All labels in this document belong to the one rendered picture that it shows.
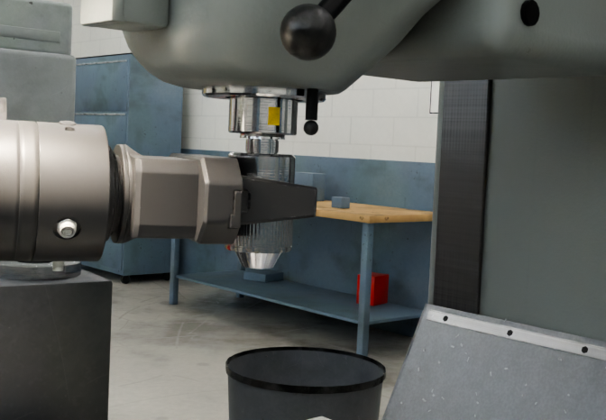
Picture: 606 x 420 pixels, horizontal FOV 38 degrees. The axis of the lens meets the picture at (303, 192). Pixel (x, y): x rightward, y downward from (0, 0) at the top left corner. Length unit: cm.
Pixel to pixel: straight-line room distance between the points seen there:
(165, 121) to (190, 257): 126
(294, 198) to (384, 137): 576
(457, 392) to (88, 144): 52
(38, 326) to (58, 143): 36
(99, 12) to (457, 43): 25
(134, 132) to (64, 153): 731
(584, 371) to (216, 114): 714
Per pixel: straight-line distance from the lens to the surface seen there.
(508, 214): 93
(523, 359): 91
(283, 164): 60
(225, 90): 58
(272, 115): 59
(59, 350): 90
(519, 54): 64
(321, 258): 681
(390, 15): 58
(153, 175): 55
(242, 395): 256
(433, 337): 98
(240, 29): 53
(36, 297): 88
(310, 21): 47
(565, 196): 90
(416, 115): 615
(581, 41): 69
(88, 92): 846
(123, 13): 54
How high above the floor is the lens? 127
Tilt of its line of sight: 3 degrees down
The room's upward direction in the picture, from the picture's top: 3 degrees clockwise
